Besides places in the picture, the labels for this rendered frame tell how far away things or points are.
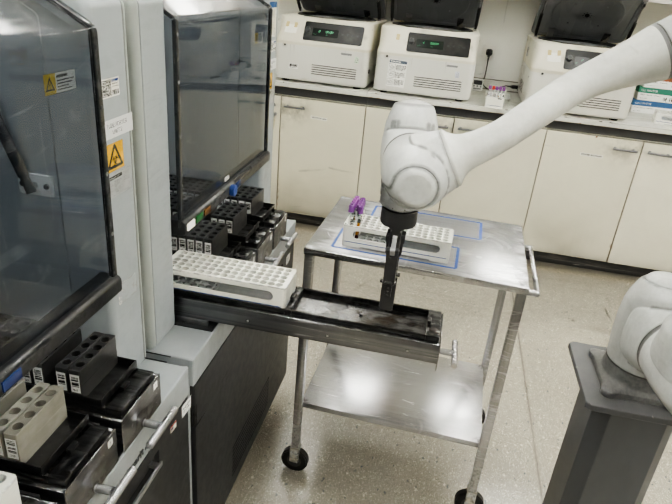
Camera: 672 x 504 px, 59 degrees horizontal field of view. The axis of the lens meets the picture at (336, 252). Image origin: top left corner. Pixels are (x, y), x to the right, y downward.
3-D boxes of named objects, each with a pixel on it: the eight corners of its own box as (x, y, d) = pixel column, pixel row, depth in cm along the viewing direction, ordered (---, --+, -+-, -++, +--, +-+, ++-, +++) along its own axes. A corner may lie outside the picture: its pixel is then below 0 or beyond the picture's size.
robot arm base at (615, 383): (659, 356, 149) (666, 337, 146) (688, 413, 129) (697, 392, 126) (584, 343, 151) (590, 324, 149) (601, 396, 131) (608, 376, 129)
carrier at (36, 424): (57, 413, 95) (52, 383, 93) (68, 416, 95) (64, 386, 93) (7, 466, 85) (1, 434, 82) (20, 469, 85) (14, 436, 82)
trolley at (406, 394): (279, 469, 196) (292, 245, 161) (316, 386, 237) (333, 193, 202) (483, 521, 184) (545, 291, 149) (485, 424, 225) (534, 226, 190)
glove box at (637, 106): (630, 112, 353) (633, 99, 349) (623, 108, 364) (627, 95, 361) (670, 116, 351) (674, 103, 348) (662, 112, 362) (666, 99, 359)
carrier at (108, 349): (108, 360, 109) (105, 332, 106) (118, 362, 109) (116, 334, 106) (70, 399, 99) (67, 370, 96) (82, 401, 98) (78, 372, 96)
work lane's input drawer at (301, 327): (143, 317, 138) (141, 283, 135) (170, 289, 151) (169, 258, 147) (456, 376, 128) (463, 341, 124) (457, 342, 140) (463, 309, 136)
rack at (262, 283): (160, 290, 137) (159, 266, 134) (179, 271, 146) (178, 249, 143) (284, 313, 132) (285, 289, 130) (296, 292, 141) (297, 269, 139)
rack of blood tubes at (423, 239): (341, 244, 164) (343, 224, 161) (348, 231, 173) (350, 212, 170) (448, 264, 159) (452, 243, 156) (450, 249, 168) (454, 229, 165)
